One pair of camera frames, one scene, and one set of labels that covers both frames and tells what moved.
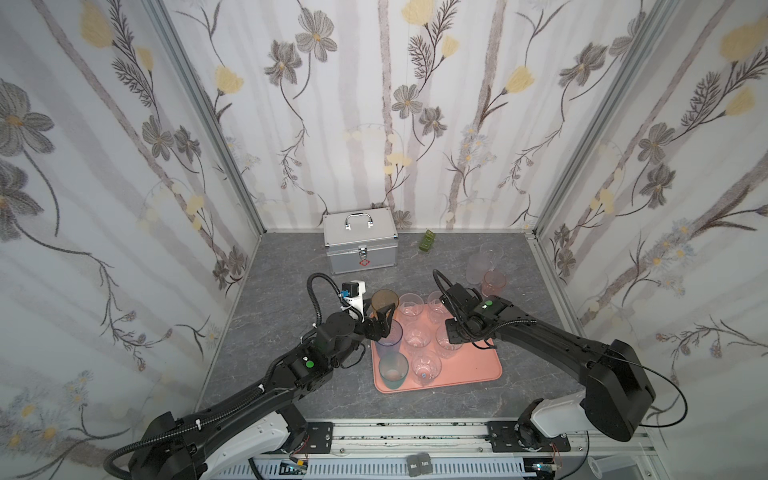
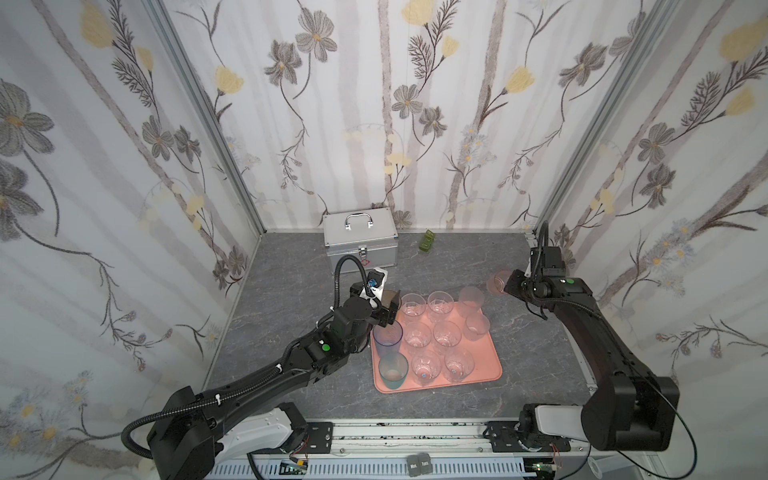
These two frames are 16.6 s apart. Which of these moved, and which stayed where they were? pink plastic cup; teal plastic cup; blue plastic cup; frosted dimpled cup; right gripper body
Moved: frosted dimpled cup; right gripper body
Stayed: pink plastic cup; teal plastic cup; blue plastic cup
